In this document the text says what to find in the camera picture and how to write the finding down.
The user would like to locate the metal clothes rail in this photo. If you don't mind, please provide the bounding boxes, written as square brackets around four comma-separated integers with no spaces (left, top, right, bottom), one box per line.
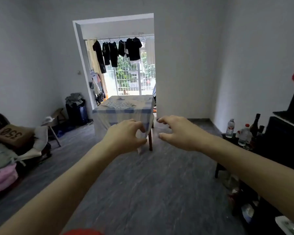
[95,36,147,43]

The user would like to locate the red-capped plastic bottle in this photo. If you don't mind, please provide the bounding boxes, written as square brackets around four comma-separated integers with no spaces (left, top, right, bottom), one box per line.
[238,123,252,147]

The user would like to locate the person's right hand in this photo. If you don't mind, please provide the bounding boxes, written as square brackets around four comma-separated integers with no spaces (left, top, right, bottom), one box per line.
[157,115,212,152]

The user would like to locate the dark blue suitcase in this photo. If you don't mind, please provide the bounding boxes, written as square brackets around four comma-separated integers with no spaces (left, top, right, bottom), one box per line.
[65,99,89,126]

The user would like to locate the black low table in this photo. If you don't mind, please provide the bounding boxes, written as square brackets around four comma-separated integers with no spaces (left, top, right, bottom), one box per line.
[214,133,294,235]

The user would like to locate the tall dark glass bottle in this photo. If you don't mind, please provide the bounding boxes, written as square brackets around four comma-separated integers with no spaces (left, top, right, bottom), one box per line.
[250,113,261,137]

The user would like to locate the white pillow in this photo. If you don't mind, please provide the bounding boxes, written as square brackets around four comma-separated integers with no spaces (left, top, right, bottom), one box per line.
[17,126,48,162]

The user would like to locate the blue beige plaid tablecloth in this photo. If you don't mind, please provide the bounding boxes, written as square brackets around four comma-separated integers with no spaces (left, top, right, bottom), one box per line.
[92,95,156,154]

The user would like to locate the rack of hanging clothes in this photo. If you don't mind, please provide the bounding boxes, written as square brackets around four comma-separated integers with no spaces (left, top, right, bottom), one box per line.
[89,70,106,105]

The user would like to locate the person's right forearm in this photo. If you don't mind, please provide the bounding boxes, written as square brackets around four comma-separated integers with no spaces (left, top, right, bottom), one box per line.
[202,135,294,230]

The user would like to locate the grey-green blanket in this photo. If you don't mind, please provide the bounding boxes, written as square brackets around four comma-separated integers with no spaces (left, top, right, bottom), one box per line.
[0,143,18,173]

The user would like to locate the black hanging t-shirt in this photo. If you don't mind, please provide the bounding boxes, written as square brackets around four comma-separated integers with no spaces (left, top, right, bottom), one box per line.
[125,37,143,61]

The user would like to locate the white plastic item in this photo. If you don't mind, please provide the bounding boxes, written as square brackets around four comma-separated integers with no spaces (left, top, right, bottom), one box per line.
[275,215,294,235]

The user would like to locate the wooden bench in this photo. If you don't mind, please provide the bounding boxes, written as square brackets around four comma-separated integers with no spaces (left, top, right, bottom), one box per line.
[41,108,66,147]

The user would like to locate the pink blanket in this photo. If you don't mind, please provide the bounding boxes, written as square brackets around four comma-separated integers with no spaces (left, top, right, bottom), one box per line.
[0,163,19,196]

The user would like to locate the clear water bottle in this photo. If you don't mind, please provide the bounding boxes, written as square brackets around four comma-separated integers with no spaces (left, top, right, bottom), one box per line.
[226,118,236,139]

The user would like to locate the black hanging trousers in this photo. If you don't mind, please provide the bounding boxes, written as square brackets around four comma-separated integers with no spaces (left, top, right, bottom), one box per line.
[92,40,107,74]

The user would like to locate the person's left hand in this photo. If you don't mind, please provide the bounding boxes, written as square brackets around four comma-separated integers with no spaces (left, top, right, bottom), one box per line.
[102,119,148,156]

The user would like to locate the person's left forearm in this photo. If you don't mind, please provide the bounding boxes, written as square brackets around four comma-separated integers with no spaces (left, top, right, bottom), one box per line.
[0,140,122,235]

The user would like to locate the pale grey hanging shirt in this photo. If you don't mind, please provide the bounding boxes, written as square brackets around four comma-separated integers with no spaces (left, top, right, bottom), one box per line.
[143,38,155,65]

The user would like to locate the brown printed cushion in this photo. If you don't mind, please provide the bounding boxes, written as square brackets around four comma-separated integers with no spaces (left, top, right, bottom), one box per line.
[0,124,35,149]

